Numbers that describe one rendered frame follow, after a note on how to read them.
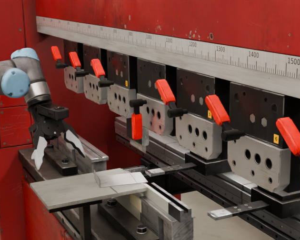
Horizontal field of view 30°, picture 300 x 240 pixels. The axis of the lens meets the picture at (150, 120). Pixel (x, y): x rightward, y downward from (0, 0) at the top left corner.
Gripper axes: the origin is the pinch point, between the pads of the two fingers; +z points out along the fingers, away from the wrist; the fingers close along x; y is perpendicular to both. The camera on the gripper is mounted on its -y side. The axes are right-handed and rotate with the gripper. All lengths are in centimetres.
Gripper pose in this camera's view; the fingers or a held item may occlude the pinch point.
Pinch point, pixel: (64, 163)
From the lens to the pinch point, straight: 157.3
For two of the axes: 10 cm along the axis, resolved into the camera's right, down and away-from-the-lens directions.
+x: -7.7, 1.9, -6.1
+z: 3.4, 9.3, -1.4
